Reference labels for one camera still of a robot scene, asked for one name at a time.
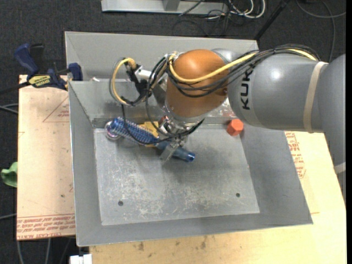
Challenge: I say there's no blue ribbed rod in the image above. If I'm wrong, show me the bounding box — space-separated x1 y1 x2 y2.
113 116 196 163

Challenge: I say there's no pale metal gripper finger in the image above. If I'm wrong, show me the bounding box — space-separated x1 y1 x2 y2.
159 143 178 163

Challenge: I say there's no yellow block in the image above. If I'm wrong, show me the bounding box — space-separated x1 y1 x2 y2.
137 121 161 148

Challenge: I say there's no orange-red hexagonal block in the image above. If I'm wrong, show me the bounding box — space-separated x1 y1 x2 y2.
226 118 245 137

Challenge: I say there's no brown cardboard board red print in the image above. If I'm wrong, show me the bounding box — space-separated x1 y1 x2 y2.
16 74 321 241

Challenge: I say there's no black cylinder on white bracket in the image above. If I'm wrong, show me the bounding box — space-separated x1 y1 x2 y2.
125 62 152 100

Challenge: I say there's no grey metal bin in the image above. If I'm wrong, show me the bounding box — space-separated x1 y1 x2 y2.
64 31 314 248

